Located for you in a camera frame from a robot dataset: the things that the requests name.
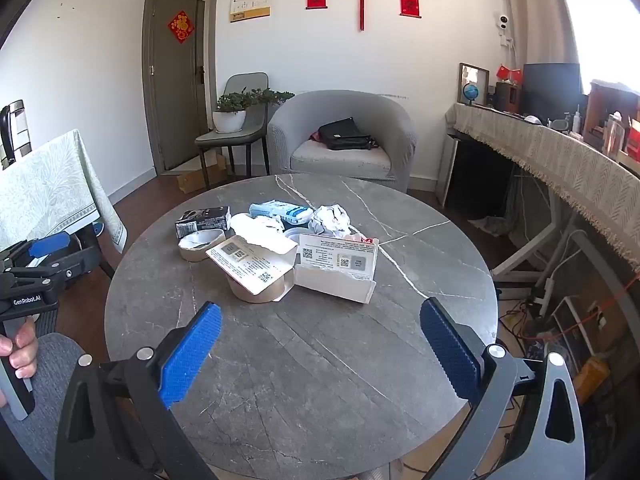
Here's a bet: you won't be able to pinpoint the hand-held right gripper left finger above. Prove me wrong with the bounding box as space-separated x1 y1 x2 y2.
54 301 223 480

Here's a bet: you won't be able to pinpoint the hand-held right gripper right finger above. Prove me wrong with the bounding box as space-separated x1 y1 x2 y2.
419 297 587 480

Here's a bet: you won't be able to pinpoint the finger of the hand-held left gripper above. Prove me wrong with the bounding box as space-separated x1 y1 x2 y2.
0 232 72 273
10 246 102 293

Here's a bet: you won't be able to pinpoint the white paper ball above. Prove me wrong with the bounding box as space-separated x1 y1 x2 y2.
308 204 353 237

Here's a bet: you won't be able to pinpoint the person's left hand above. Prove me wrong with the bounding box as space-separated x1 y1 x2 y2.
0 316 40 380

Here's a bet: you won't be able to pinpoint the table with patterned cloth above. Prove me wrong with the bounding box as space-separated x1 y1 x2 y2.
0 129 128 256

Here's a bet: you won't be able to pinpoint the person's grey trousers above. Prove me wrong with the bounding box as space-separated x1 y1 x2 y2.
0 332 101 480

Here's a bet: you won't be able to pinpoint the white power strip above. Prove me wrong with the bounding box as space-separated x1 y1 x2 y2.
530 275 557 317

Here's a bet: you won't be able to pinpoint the white box with brown interior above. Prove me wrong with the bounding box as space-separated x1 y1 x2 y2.
206 234 299 305

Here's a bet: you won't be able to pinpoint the black glossy chair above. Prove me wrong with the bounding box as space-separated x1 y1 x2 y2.
0 100 33 171

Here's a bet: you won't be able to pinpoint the small black box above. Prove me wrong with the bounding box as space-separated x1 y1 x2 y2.
175 206 232 239

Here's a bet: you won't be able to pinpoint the crumpled white tissue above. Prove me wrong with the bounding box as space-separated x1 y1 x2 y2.
229 213 286 241

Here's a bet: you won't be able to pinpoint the torn white cardboard box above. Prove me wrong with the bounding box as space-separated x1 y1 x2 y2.
294 232 379 305

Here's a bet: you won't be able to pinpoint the flat cardboard box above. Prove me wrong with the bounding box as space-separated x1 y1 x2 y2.
176 155 228 194

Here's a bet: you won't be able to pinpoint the blue white wipes packet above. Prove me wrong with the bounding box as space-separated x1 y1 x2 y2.
249 200 315 226

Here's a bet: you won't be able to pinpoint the grey green door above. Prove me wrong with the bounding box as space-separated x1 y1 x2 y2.
142 0 208 176

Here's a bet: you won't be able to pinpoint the grey dining chair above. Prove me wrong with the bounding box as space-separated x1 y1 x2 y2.
195 73 271 191

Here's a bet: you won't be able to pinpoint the potted plant in white pot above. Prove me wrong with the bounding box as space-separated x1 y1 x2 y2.
212 87 296 134

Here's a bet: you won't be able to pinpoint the side table with fringed cloth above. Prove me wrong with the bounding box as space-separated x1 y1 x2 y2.
445 102 640 273

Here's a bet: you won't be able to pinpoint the black handbag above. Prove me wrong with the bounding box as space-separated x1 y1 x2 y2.
318 117 378 152

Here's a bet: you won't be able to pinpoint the red diamond door decoration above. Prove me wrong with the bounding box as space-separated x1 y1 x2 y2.
167 10 196 44

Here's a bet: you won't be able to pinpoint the brown wooden box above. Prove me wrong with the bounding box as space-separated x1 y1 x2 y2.
495 81 523 113

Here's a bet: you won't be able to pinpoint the grey armchair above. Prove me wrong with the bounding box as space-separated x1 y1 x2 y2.
267 90 417 194

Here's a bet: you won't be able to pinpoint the framed picture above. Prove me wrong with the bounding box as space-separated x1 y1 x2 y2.
458 62 491 107

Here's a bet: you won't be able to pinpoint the black monitor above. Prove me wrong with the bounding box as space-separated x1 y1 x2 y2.
522 62 583 121

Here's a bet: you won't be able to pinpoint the wooden desk organizer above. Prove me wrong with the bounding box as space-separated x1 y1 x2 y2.
582 80 640 161

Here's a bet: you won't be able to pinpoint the brown paper tape ring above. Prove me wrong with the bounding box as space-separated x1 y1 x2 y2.
178 228 227 262

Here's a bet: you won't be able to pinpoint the white desk frame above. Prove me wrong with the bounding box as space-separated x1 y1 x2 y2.
492 180 591 286

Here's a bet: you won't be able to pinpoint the orange cable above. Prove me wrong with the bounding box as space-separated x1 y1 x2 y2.
500 280 640 333

